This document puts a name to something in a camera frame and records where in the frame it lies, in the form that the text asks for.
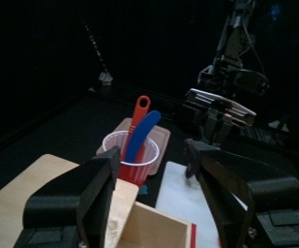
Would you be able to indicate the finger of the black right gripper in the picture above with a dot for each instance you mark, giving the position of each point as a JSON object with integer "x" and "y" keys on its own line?
{"x": 226, "y": 129}
{"x": 210, "y": 126}

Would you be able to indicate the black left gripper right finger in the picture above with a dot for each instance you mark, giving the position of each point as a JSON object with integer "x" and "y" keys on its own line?
{"x": 250, "y": 193}

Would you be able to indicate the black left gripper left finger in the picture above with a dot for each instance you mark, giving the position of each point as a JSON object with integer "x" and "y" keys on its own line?
{"x": 70, "y": 200}

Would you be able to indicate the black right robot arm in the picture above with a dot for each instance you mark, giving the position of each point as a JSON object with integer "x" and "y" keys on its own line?
{"x": 235, "y": 48}

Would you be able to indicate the wooden drawer box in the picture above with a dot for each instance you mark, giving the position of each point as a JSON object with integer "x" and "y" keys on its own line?
{"x": 9, "y": 200}

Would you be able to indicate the clear plastic container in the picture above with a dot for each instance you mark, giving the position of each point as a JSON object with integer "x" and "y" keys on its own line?
{"x": 162, "y": 142}

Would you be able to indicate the blue plastic spatula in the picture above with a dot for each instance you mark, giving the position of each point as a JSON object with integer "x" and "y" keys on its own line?
{"x": 143, "y": 132}

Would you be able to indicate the white cutting board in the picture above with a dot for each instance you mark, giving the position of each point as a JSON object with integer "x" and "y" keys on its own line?
{"x": 178, "y": 200}

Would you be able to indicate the red plastic cup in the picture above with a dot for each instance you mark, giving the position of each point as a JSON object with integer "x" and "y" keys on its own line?
{"x": 134, "y": 172}

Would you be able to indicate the small teal piece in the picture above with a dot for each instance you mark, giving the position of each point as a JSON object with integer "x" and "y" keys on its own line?
{"x": 143, "y": 190}

